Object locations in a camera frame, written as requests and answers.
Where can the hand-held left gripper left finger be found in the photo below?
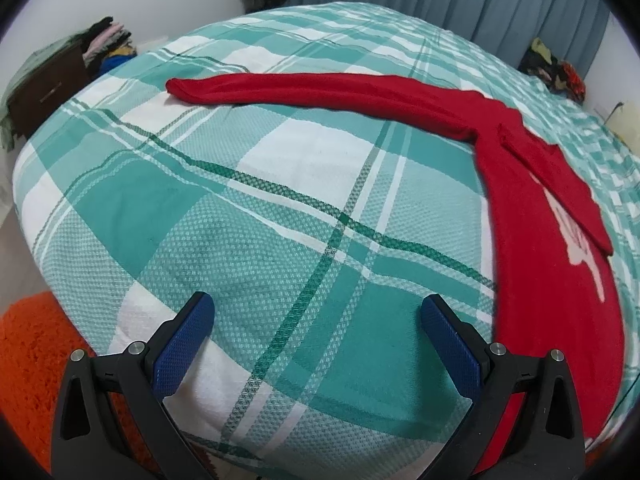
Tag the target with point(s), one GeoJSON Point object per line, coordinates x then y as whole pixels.
{"type": "Point", "coordinates": [182, 345]}

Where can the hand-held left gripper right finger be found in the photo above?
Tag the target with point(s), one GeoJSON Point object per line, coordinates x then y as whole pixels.
{"type": "Point", "coordinates": [452, 347]}

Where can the red sweater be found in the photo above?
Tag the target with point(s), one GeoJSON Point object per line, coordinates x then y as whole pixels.
{"type": "Point", "coordinates": [540, 285]}

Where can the pile of mixed clothes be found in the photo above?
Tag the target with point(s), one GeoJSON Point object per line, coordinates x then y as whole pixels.
{"type": "Point", "coordinates": [555, 70]}

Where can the stack of folded clothes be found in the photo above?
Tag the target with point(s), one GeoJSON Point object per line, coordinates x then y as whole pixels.
{"type": "Point", "coordinates": [110, 47]}

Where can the dark dresser with folded clothes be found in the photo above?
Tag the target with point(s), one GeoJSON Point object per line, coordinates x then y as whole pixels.
{"type": "Point", "coordinates": [30, 62]}

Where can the orange fleece pants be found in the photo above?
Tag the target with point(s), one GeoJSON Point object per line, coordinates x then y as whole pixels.
{"type": "Point", "coordinates": [35, 350]}

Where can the green plaid bed blanket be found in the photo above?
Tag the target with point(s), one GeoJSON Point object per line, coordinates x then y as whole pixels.
{"type": "Point", "coordinates": [250, 210]}

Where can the cream pillow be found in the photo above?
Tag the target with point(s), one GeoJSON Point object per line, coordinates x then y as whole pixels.
{"type": "Point", "coordinates": [627, 125]}

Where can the blue-grey curtain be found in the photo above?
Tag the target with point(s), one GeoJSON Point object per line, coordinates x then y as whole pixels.
{"type": "Point", "coordinates": [450, 0]}

